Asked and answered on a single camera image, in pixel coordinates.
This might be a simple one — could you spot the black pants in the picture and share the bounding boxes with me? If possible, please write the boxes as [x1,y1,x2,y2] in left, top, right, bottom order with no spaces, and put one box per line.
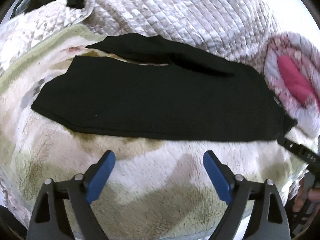
[32,33,297,142]

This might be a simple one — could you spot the person's right hand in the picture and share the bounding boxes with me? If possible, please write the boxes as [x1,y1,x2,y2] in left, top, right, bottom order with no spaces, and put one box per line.
[292,178,320,216]

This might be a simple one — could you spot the pink floral rolled comforter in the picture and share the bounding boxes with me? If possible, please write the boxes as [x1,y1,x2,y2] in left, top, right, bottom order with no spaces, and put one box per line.
[264,32,319,138]

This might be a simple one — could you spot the floral fleece blanket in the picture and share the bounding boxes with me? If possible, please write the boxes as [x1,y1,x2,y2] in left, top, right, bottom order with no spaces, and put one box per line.
[1,25,306,239]

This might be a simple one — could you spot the quilted white beige bedspread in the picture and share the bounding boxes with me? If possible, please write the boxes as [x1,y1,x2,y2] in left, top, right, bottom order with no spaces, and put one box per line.
[1,0,278,72]

